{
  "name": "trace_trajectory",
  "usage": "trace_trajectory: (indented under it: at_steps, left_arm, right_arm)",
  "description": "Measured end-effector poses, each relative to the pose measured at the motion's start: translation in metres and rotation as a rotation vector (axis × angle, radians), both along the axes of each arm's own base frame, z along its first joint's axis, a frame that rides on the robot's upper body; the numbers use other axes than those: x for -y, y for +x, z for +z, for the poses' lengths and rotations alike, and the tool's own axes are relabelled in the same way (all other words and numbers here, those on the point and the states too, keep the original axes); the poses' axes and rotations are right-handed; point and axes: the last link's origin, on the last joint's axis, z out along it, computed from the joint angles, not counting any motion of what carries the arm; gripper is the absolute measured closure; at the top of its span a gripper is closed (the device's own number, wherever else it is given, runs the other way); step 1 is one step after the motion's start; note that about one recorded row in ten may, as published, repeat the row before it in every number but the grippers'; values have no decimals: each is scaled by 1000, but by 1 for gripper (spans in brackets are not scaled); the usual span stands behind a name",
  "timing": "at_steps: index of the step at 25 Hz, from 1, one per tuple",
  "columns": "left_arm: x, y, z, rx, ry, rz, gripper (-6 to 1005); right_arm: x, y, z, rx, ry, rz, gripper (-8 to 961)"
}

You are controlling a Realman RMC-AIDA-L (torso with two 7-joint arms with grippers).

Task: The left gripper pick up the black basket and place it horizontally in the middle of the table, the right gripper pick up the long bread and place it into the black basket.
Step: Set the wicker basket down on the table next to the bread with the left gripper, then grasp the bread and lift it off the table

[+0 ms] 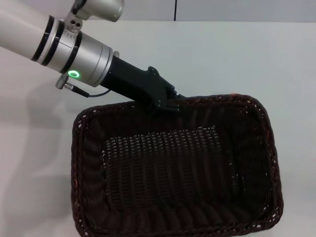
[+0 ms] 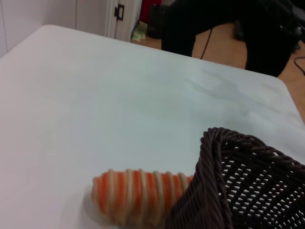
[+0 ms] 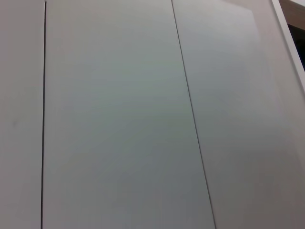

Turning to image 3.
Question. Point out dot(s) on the white door frame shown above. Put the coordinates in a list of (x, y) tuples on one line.
[(289, 35)]

